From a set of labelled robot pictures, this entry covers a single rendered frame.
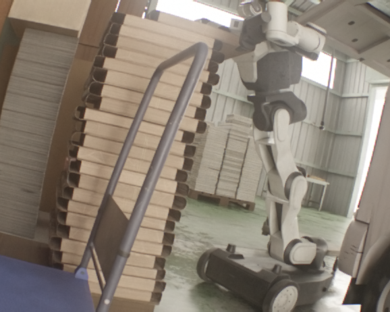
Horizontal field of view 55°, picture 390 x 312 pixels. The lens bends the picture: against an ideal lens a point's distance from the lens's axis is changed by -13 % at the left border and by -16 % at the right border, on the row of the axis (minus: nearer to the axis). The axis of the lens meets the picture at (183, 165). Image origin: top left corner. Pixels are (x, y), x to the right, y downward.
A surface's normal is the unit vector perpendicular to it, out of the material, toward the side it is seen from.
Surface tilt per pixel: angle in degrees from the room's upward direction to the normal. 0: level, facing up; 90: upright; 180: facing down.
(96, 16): 90
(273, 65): 103
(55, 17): 91
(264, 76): 117
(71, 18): 91
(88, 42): 90
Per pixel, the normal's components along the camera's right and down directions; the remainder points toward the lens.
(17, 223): 0.29, 0.10
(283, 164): 0.53, 0.15
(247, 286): -0.82, -0.18
